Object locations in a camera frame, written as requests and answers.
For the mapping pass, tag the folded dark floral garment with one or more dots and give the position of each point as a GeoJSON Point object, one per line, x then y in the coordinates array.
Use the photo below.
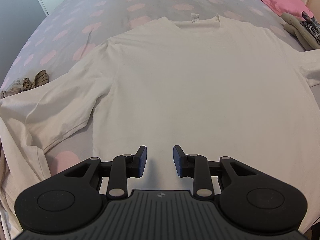
{"type": "Point", "coordinates": [311, 25]}

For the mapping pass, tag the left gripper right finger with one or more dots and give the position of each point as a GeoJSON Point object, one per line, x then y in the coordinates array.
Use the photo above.
{"type": "Point", "coordinates": [194, 166]}

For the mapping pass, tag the pink polka-dot bed sheet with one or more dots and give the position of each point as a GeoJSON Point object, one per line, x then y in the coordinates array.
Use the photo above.
{"type": "Point", "coordinates": [78, 26]}

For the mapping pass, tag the white long-sleeve shirt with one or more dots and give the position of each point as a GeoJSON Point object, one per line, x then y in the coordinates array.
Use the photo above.
{"type": "Point", "coordinates": [216, 87]}

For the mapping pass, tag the tan beige garment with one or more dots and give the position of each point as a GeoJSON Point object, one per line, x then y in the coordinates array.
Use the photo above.
{"type": "Point", "coordinates": [15, 88]}

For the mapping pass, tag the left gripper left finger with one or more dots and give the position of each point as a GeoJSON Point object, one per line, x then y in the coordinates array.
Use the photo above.
{"type": "Point", "coordinates": [123, 167]}

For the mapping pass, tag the folded khaki fleece garment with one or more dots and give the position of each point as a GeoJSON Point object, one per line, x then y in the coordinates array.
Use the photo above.
{"type": "Point", "coordinates": [294, 27]}

